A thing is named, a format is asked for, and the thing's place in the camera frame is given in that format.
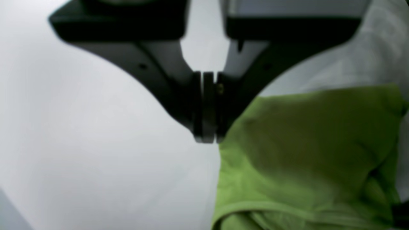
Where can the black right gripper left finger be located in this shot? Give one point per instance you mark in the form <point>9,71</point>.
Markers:
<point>143,39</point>

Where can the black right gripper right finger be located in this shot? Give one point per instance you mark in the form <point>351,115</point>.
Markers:
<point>269,37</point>

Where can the green T-shirt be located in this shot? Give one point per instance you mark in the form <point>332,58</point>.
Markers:
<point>325,160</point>

